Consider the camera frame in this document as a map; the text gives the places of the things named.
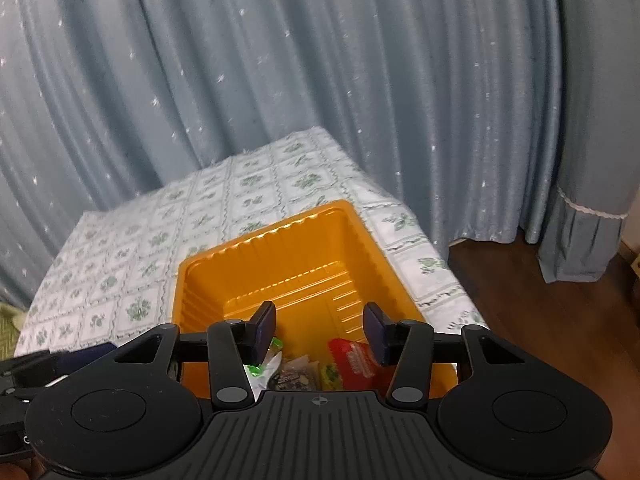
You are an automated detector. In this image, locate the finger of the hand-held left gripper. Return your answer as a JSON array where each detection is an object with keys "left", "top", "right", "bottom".
[
  {"left": 55, "top": 342, "right": 119, "bottom": 368},
  {"left": 0, "top": 352, "right": 66, "bottom": 388}
]

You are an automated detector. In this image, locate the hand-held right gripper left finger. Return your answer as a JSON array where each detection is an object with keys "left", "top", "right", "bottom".
[{"left": 112, "top": 301, "right": 277, "bottom": 409}]

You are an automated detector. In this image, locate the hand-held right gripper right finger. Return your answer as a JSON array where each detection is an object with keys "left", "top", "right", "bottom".
[{"left": 364, "top": 302, "right": 526, "bottom": 409}]

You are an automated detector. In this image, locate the white green candy wrapper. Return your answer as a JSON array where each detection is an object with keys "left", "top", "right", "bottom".
[{"left": 247, "top": 337, "right": 285, "bottom": 401}]

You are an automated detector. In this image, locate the red candy packet white print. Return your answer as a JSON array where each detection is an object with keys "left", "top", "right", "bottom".
[{"left": 327, "top": 338, "right": 396, "bottom": 391}]

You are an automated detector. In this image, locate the clear long snack packet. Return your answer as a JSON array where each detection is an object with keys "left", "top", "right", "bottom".
[{"left": 267, "top": 355, "right": 321, "bottom": 392}]

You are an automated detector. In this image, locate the orange plastic tray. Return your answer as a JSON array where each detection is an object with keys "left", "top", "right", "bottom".
[{"left": 171, "top": 199, "right": 458, "bottom": 401}]

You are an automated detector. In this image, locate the green patterned cushion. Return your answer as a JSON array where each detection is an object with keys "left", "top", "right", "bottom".
[{"left": 0, "top": 302, "right": 26, "bottom": 346}]

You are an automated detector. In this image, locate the blue star curtain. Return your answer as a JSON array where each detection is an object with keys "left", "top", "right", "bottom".
[{"left": 0, "top": 0, "right": 566, "bottom": 311}]

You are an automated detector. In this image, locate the blue lace-trimmed curtain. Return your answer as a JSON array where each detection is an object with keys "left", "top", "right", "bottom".
[{"left": 520, "top": 0, "right": 640, "bottom": 285}]

